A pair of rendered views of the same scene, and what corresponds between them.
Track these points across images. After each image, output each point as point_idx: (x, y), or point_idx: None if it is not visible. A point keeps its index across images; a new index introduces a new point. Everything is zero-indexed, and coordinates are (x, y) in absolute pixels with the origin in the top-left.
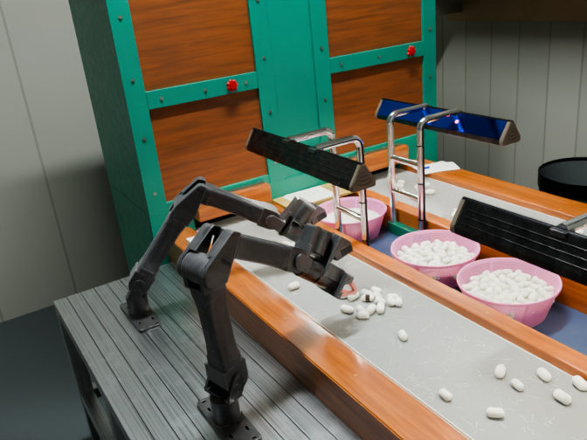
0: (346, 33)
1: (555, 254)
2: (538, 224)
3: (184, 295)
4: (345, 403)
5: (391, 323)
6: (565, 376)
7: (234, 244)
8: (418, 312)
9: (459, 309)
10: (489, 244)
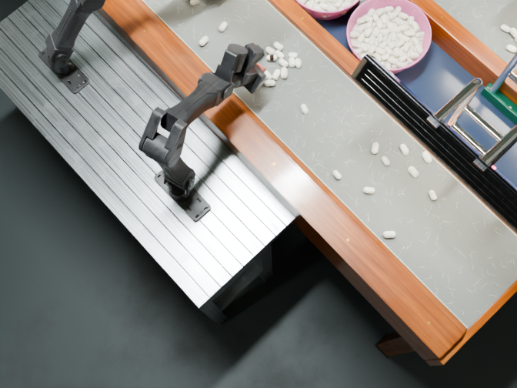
0: None
1: (426, 135)
2: (419, 109)
3: (95, 35)
4: (268, 183)
5: (294, 90)
6: (418, 147)
7: (184, 133)
8: (315, 75)
9: (348, 74)
10: (381, 105)
